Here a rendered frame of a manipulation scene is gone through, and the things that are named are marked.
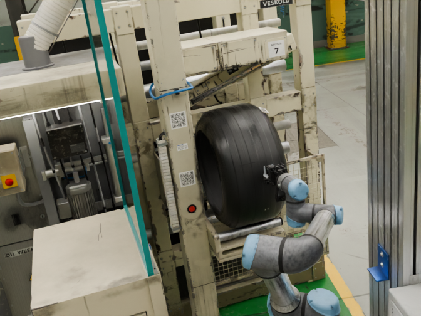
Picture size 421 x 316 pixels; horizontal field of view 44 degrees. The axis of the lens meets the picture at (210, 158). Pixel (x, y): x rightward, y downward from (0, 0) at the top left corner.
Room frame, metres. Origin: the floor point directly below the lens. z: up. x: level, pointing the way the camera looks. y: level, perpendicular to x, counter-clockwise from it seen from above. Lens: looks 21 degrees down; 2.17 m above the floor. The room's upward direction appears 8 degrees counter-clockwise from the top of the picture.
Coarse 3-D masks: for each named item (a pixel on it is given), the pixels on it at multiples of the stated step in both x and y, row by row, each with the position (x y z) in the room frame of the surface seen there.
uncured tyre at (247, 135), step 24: (216, 120) 2.29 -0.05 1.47; (240, 120) 2.27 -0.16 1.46; (264, 120) 2.28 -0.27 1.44; (216, 144) 2.20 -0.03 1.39; (240, 144) 2.16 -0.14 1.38; (264, 144) 2.18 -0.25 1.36; (216, 168) 2.64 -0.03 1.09; (240, 168) 2.11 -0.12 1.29; (216, 192) 2.56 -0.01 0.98; (240, 192) 2.09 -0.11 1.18; (264, 192) 2.11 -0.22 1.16; (216, 216) 2.35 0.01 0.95; (240, 216) 2.12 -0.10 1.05; (264, 216) 2.18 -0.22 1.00
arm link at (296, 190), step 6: (282, 180) 1.87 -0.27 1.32; (288, 180) 1.84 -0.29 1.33; (294, 180) 1.81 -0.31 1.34; (300, 180) 1.81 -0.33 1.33; (282, 186) 1.85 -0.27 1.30; (288, 186) 1.80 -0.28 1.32; (294, 186) 1.77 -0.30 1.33; (300, 186) 1.77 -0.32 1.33; (306, 186) 1.78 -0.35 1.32; (288, 192) 1.80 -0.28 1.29; (294, 192) 1.76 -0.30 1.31; (300, 192) 1.77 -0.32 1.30; (306, 192) 1.78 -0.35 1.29; (288, 198) 1.80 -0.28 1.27; (294, 198) 1.77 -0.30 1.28; (300, 198) 1.77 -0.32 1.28
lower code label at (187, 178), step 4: (180, 172) 2.24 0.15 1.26; (184, 172) 2.24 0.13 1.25; (188, 172) 2.25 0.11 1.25; (192, 172) 2.25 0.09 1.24; (180, 176) 2.24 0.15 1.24; (184, 176) 2.24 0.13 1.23; (188, 176) 2.25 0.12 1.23; (192, 176) 2.25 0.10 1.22; (180, 180) 2.24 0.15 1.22; (184, 180) 2.24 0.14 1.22; (188, 180) 2.24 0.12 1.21; (192, 180) 2.25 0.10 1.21; (180, 184) 2.23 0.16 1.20; (184, 184) 2.24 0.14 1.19; (188, 184) 2.24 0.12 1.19; (192, 184) 2.25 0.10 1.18
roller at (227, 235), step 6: (264, 222) 2.27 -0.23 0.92; (270, 222) 2.27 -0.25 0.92; (276, 222) 2.27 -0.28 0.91; (282, 222) 2.28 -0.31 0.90; (240, 228) 2.24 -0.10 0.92; (246, 228) 2.24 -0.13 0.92; (252, 228) 2.24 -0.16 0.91; (258, 228) 2.24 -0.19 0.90; (264, 228) 2.25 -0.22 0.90; (270, 228) 2.27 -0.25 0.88; (222, 234) 2.21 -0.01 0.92; (228, 234) 2.21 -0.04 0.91; (234, 234) 2.21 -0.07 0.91; (240, 234) 2.22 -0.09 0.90; (246, 234) 2.23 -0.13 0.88; (222, 240) 2.20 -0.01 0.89
